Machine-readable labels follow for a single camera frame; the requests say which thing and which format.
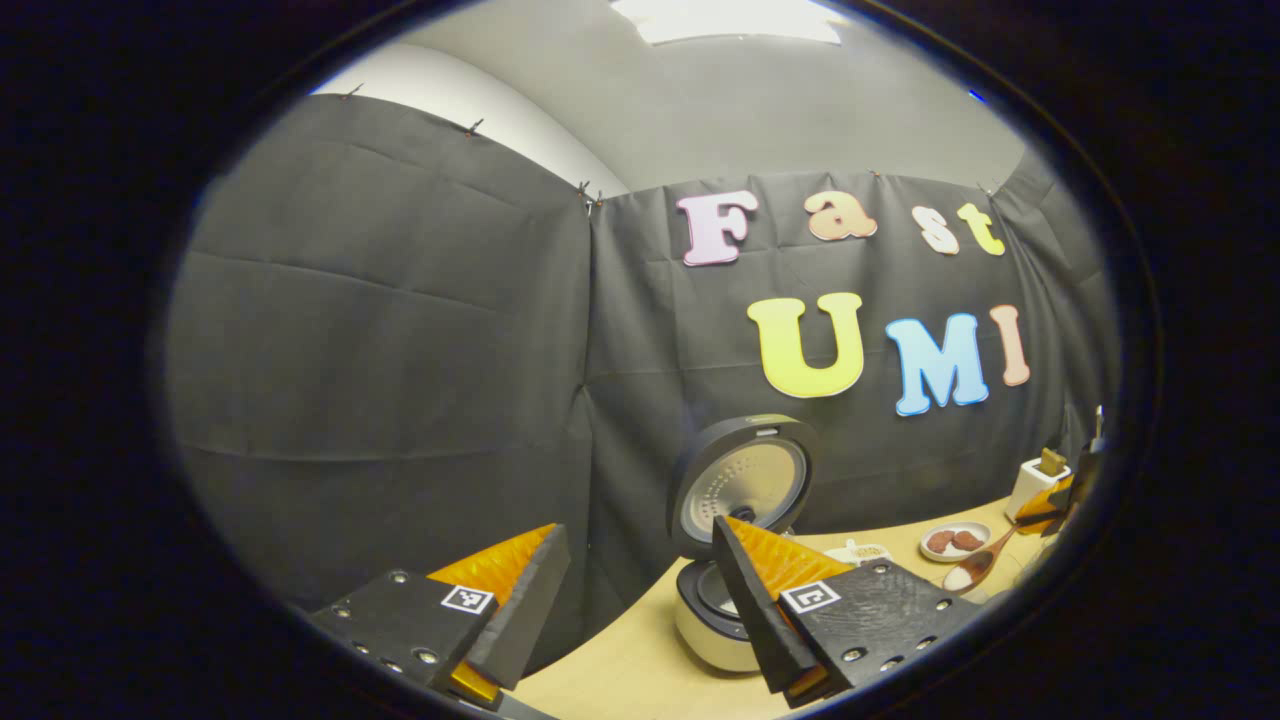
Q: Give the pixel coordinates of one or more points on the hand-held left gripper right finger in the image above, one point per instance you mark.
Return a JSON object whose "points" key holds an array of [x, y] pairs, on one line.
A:
{"points": [[755, 610]]}

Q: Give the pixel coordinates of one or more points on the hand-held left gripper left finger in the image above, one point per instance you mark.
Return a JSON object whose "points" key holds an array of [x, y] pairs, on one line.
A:
{"points": [[525, 620]]}

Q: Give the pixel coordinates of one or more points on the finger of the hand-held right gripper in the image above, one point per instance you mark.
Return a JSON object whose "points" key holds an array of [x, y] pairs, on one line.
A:
{"points": [[1050, 500]]}

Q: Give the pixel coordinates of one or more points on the white chopstick holder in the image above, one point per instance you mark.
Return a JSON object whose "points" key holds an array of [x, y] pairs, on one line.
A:
{"points": [[1030, 490]]}

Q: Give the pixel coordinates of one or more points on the brown wooden spoon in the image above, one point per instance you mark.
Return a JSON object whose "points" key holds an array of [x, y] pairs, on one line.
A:
{"points": [[985, 560]]}

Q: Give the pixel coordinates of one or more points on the white rice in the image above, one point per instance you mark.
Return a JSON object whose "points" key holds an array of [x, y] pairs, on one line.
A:
{"points": [[957, 578]]}

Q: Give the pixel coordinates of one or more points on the black silver rice cooker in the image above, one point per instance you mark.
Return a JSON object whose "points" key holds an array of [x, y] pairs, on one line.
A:
{"points": [[745, 480]]}

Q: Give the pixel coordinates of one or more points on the flat wooden utensil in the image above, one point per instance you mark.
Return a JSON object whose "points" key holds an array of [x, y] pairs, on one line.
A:
{"points": [[1051, 462]]}

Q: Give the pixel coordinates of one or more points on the white plate with red meat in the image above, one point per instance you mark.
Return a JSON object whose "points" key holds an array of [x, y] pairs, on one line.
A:
{"points": [[955, 541]]}

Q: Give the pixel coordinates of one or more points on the white divided bean dish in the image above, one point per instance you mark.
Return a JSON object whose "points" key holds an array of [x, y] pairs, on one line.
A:
{"points": [[860, 552]]}

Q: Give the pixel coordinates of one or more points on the black backdrop cloth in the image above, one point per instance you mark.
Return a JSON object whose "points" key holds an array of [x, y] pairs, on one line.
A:
{"points": [[400, 380]]}

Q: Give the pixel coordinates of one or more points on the large ceiling light panel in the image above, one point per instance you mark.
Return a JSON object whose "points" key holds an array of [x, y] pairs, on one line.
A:
{"points": [[730, 18]]}

